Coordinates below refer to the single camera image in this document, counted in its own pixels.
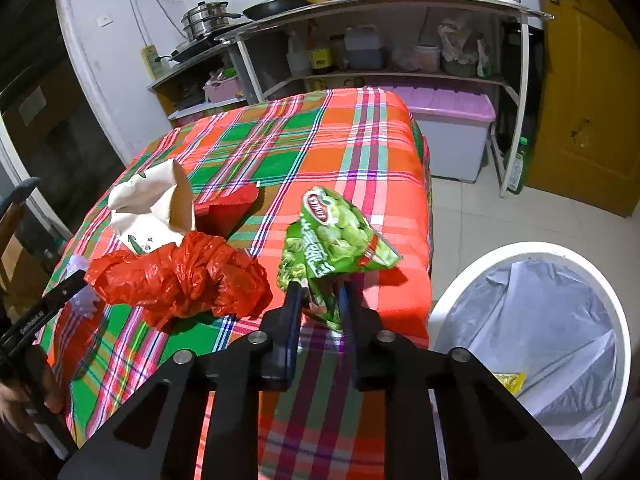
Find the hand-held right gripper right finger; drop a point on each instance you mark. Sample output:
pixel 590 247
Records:
pixel 350 320

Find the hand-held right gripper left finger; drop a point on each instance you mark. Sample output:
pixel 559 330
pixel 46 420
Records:
pixel 294 320

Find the green snack packet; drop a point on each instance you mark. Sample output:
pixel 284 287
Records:
pixel 330 230

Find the white trash bin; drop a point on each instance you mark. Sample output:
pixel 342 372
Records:
pixel 445 305

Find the red plastic bag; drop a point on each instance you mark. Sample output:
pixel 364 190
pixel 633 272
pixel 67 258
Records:
pixel 190 280

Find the gold foil wrapper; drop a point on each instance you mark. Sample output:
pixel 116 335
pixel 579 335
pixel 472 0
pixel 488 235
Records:
pixel 510 382

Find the clear bin liner bag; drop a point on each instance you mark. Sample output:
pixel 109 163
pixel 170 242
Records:
pixel 555 320

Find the person's left hand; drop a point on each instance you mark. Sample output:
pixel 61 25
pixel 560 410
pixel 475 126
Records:
pixel 12 405

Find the clear plastic wrapper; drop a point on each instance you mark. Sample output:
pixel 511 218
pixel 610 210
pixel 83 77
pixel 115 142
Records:
pixel 82 305

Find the dark wooden chair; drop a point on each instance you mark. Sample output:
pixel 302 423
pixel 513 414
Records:
pixel 20 192

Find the red flat wrapper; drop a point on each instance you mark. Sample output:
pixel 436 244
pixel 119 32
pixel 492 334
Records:
pixel 227 205

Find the plaid tablecloth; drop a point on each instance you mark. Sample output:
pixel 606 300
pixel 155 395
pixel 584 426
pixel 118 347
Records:
pixel 310 160

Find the beige paper bag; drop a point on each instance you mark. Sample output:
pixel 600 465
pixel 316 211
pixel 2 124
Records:
pixel 150 205

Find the green plastic bottle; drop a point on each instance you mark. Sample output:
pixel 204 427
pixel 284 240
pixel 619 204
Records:
pixel 517 170

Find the pink lidded box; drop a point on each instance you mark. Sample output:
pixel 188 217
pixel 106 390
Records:
pixel 200 110

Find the purple lid storage box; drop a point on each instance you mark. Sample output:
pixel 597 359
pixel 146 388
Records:
pixel 445 110

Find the pink basket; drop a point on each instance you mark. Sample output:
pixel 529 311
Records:
pixel 222 89

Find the white spray bottle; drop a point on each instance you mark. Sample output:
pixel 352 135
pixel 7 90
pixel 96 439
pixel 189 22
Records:
pixel 298 57

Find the yellow label bottle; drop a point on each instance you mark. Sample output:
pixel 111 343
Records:
pixel 321 57

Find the low side shelf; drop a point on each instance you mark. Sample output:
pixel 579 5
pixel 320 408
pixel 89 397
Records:
pixel 175 77

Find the dark liquid jug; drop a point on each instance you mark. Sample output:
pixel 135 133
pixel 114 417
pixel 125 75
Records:
pixel 364 50

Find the round plastic tub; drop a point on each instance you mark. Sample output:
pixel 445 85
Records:
pixel 426 59

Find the yellowed power strip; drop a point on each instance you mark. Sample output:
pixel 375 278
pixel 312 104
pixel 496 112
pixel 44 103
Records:
pixel 150 62

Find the black cooktop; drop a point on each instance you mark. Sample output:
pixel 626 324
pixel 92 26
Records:
pixel 200 45

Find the crumpled plastic bags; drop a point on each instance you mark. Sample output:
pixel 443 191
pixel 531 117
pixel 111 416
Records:
pixel 465 45

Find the steel steamer pot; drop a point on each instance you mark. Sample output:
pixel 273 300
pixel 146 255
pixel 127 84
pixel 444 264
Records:
pixel 205 20

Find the black frying pan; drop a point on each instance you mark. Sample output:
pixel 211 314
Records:
pixel 277 6

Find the white kitchen shelf unit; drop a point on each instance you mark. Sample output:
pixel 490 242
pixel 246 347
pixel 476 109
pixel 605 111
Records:
pixel 380 2

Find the wooden door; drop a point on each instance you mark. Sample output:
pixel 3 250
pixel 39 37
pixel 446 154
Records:
pixel 590 110

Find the white wall switch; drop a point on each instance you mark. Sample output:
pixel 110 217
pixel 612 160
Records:
pixel 104 21

